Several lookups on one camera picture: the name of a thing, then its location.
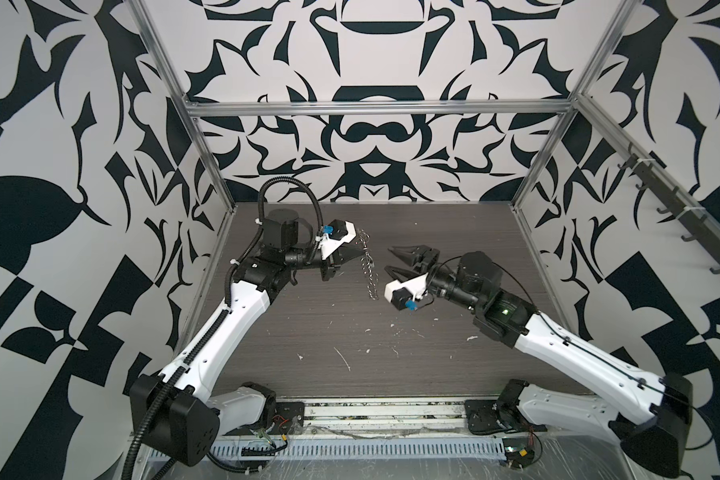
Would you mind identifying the metal key organizer plate with rings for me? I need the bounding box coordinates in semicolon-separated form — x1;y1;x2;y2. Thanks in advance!
359;230;379;301

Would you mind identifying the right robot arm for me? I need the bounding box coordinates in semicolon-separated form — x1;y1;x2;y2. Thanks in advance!
384;245;693;479

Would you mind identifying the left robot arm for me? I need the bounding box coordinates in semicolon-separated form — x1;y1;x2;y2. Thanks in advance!
123;209;363;476

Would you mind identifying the small green circuit board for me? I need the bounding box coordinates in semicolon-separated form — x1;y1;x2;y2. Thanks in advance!
503;442;543;470

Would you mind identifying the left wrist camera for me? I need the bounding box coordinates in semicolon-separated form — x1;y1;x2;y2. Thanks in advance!
318;219;357;260

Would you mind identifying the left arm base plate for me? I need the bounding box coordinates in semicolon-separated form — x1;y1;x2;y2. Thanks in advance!
229;400;306;436

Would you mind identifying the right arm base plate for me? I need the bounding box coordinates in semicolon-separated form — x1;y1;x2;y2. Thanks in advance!
464;399;547;435

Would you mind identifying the white slotted cable duct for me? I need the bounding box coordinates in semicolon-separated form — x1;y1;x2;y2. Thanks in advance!
211;437;506;462

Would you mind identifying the black corrugated cable conduit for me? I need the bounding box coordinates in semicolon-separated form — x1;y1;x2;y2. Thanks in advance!
119;176;326;480

